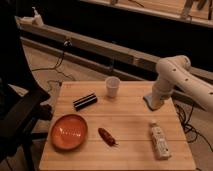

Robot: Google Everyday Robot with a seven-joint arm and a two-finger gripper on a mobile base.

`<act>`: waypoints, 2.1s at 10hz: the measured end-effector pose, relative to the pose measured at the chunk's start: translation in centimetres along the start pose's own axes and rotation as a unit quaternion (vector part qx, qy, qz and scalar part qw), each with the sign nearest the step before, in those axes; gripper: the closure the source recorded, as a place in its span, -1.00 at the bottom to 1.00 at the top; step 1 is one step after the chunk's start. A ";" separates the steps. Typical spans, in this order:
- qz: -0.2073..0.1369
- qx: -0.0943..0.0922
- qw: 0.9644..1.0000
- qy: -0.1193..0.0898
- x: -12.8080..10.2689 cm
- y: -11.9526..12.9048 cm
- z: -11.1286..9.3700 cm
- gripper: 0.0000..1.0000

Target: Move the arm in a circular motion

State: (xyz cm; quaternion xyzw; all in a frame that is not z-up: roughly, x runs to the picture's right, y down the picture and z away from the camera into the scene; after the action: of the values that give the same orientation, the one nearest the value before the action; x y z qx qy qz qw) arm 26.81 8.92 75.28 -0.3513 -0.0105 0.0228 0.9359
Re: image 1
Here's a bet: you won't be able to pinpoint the black striped rectangular block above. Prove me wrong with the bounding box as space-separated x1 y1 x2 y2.
73 93 98 111

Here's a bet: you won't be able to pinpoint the translucent plastic cup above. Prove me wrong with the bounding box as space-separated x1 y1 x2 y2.
105 76 120 98

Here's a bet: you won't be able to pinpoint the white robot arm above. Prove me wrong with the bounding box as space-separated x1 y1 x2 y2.
143 55 213 113

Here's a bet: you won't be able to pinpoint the black cables at right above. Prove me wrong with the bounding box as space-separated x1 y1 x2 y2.
174 103 213 144

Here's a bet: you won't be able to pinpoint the white pump dispenser bottle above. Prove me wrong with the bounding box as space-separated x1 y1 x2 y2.
32 7 44 26

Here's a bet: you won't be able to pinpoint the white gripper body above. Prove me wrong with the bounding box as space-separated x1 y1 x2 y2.
143 93 164 111

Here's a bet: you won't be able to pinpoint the orange plate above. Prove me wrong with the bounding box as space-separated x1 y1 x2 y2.
50 114 88 150

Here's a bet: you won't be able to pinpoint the red chili pepper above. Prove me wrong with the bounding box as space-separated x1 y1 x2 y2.
98 128 116 146

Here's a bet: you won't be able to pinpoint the black cable on floor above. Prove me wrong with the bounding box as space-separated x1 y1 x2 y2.
31 39 77 94

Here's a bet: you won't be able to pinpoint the black chair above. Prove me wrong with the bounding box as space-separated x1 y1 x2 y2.
0 0 53 171

